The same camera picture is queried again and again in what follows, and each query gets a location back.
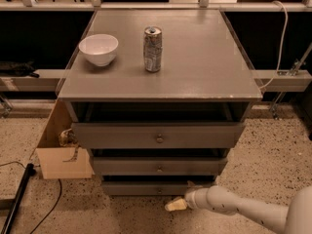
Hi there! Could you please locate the metal clamp bracket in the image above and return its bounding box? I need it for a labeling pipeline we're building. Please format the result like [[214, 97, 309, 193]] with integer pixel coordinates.
[[269, 42, 312, 120]]

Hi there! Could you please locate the grey drawer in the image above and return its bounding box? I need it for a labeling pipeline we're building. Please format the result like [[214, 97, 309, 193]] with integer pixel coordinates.
[[102, 181, 212, 196], [71, 123, 245, 149], [93, 157, 227, 176]]

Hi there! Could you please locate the silver drink can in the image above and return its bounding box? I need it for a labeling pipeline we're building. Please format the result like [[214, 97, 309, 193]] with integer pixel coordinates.
[[143, 26, 162, 72]]

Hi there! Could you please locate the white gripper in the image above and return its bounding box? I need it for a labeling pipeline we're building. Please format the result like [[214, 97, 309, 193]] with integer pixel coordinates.
[[165, 180, 204, 212]]

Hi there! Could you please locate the grey drawer cabinet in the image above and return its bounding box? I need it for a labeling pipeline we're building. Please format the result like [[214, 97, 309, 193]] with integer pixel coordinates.
[[58, 9, 262, 184]]

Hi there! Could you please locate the black object on rail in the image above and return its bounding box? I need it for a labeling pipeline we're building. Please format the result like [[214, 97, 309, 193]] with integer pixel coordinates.
[[0, 61, 40, 78]]

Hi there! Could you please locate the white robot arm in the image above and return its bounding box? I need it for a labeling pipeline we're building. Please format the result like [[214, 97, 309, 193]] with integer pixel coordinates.
[[165, 182, 312, 234]]

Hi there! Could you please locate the white hanging cable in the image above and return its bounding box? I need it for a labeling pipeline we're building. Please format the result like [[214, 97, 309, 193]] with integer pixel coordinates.
[[258, 0, 290, 91]]

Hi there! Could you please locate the metal frame rail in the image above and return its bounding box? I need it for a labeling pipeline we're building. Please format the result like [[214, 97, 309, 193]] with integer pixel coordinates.
[[0, 69, 312, 92]]

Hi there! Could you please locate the grey top drawer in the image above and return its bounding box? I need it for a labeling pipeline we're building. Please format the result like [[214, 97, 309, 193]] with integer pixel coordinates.
[[71, 123, 245, 149]]

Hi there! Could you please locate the black floor cable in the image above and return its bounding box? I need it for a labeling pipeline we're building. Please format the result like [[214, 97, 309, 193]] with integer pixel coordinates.
[[0, 160, 63, 234]]

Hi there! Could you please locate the open cardboard box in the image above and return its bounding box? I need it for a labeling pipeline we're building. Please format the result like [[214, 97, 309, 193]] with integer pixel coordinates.
[[36, 100, 94, 179]]

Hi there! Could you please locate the black floor pole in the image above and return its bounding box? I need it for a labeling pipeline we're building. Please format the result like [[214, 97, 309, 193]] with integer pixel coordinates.
[[0, 163, 36, 234]]

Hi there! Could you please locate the crumpled item in box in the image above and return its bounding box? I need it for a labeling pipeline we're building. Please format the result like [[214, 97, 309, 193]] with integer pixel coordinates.
[[58, 129, 79, 147]]

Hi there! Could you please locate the grey bottom drawer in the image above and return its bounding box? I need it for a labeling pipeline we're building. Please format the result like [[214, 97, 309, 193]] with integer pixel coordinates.
[[102, 181, 212, 196]]

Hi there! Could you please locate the grey middle drawer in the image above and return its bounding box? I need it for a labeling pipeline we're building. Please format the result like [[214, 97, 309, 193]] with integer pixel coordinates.
[[93, 157, 227, 176]]

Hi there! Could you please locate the white ceramic bowl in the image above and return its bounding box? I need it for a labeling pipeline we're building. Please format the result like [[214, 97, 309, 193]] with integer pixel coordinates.
[[78, 34, 119, 66]]

